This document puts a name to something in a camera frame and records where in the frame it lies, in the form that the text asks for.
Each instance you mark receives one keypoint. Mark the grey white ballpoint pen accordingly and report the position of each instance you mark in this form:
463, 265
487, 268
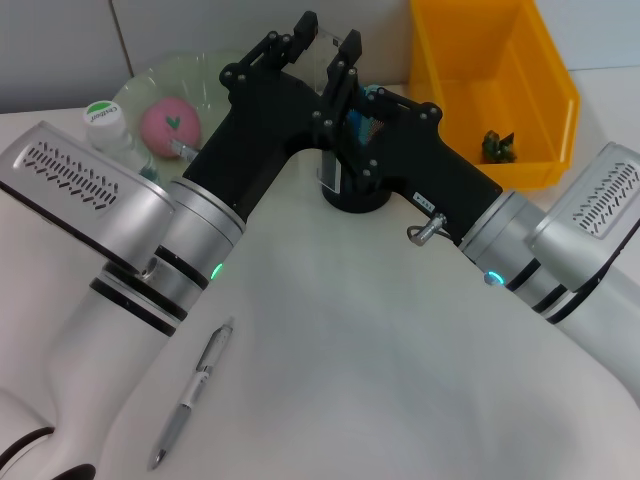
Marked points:
175, 425

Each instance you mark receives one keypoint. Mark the green glass fruit bowl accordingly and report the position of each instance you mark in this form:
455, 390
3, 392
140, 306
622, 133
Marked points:
200, 75

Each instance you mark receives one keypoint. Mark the yellow plastic bin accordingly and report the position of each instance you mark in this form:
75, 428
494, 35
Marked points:
500, 90

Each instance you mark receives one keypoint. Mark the black mesh pen holder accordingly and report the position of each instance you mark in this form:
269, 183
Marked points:
360, 202

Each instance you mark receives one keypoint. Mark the gripper metal plug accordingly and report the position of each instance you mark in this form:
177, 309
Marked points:
182, 148
430, 227

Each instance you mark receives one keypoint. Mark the pink peach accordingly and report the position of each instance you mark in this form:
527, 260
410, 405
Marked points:
170, 130

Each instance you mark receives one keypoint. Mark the clear plastic water bottle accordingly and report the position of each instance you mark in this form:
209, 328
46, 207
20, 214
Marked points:
102, 122

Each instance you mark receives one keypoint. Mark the right gripper metal plug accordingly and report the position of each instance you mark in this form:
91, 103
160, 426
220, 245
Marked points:
430, 227

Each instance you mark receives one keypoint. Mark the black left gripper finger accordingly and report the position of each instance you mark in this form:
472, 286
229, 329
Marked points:
305, 35
350, 47

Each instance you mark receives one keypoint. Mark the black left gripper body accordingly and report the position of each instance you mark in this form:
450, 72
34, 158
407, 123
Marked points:
255, 135

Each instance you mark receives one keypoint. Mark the clear plastic ruler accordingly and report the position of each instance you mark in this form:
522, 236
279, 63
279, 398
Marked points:
327, 65

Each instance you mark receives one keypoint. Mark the blue scissors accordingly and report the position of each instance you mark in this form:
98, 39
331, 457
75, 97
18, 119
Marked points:
360, 125

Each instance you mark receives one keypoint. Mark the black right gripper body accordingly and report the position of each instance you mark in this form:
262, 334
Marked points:
440, 170

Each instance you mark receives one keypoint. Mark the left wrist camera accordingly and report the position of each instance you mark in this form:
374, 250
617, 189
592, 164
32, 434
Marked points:
75, 190

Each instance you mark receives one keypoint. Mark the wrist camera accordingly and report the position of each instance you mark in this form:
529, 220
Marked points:
75, 190
590, 220

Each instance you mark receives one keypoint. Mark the green plastic wrapper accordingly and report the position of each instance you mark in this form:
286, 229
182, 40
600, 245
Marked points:
500, 147

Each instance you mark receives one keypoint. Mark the left gripper metal plug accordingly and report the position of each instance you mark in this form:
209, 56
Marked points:
182, 148

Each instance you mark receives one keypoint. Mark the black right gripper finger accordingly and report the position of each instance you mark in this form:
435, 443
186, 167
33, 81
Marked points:
356, 172
395, 102

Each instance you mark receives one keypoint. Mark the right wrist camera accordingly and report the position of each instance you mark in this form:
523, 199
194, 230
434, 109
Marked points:
590, 220

